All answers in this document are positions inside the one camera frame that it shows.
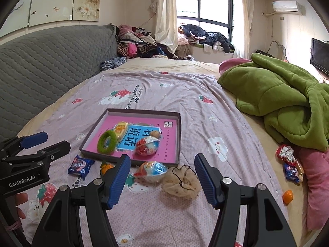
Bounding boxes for tangerine with leaf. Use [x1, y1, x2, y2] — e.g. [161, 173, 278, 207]
[100, 162, 115, 177]

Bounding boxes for yellow rice cracker packet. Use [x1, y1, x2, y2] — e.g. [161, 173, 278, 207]
[113, 122, 129, 141]

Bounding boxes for floral wall painting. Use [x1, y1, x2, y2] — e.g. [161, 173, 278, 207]
[0, 0, 101, 38]

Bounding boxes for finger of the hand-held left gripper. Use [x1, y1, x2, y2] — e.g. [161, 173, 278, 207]
[0, 141, 71, 172]
[0, 131, 49, 157]

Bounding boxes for pile of mixed clothes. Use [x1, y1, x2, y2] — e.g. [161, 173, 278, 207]
[117, 24, 178, 59]

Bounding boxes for dark clothes on windowsill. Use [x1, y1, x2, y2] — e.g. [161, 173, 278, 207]
[177, 24, 235, 53]

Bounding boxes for pink book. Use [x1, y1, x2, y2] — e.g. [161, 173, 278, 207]
[87, 115, 178, 162]

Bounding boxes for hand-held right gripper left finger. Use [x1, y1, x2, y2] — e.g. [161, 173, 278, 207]
[31, 154, 132, 247]

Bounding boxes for dark cardboard box tray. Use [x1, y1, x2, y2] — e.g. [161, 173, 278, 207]
[79, 108, 182, 168]

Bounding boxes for red toy egg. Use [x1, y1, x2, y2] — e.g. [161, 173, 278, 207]
[134, 136, 161, 156]

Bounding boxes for grey quilted headboard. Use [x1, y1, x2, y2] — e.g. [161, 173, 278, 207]
[0, 24, 119, 141]

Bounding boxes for small blue snack packet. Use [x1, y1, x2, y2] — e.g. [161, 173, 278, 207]
[283, 163, 304, 184]

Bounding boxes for pink strawberry printed bedsheet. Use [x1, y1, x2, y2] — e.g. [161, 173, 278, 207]
[15, 71, 291, 247]

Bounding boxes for green fuzzy ring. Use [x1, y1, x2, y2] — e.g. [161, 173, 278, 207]
[97, 130, 117, 156]

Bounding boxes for dark floral cloth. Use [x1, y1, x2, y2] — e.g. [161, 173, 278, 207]
[100, 57, 127, 72]

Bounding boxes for small tangerine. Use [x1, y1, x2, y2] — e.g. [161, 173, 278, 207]
[282, 190, 294, 206]

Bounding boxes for green fleece blanket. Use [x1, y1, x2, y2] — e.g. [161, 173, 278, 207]
[217, 53, 329, 151]

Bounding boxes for white air conditioner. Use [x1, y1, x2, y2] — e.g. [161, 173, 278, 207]
[272, 1, 306, 16]

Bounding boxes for window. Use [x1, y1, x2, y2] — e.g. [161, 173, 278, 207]
[175, 0, 234, 29]

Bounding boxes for cream curtain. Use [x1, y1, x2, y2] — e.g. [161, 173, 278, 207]
[233, 0, 255, 59]
[154, 0, 179, 53]

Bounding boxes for black television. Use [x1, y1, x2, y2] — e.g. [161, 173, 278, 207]
[310, 38, 329, 78]

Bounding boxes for blue cookie packet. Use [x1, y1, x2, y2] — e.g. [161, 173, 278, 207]
[67, 155, 95, 181]

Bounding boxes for pink pillow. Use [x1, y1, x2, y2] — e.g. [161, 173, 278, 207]
[219, 58, 254, 79]
[295, 144, 329, 232]

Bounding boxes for red candy bag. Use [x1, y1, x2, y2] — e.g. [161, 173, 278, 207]
[276, 145, 296, 165]

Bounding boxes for person's left hand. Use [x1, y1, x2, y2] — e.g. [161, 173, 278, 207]
[15, 192, 29, 221]

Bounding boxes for blue toy egg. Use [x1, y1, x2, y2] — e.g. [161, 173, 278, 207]
[134, 161, 169, 183]

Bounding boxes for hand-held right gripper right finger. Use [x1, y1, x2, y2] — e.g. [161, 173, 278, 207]
[194, 154, 293, 247]

